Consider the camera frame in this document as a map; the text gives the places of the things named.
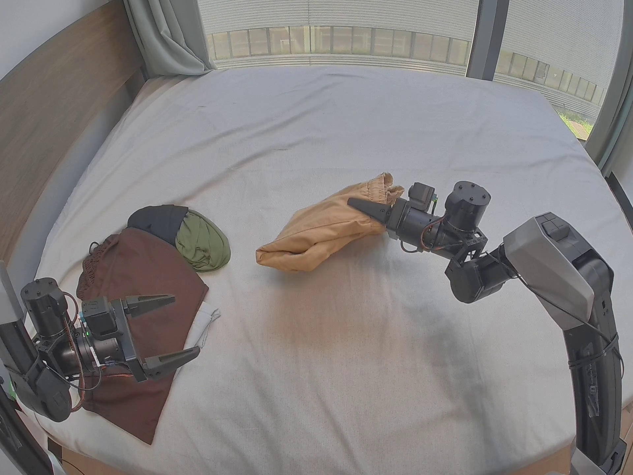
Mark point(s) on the bed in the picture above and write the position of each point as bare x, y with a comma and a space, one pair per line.
371, 117

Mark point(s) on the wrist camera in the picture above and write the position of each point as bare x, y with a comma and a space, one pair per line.
98, 317
423, 196

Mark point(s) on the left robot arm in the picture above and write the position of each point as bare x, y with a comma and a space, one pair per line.
39, 354

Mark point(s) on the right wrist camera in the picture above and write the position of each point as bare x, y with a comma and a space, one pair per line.
423, 196

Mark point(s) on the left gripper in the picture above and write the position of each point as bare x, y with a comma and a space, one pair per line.
118, 344

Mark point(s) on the brown garment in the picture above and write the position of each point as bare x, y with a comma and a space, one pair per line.
143, 275

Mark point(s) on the tan shorts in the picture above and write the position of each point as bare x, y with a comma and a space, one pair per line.
321, 230

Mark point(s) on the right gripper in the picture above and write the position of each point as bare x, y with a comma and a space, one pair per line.
410, 220

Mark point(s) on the window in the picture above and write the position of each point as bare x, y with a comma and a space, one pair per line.
346, 8

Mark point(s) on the grey-green curtain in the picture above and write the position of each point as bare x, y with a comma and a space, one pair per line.
618, 131
158, 27

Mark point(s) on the black garment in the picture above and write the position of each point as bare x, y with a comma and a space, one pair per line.
153, 223

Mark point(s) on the white garment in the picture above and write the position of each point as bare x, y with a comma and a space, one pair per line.
203, 327

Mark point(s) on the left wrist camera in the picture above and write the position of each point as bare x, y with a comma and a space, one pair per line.
98, 317

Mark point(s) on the green garment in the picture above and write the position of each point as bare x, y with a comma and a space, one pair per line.
205, 245

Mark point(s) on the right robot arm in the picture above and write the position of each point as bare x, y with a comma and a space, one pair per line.
544, 250

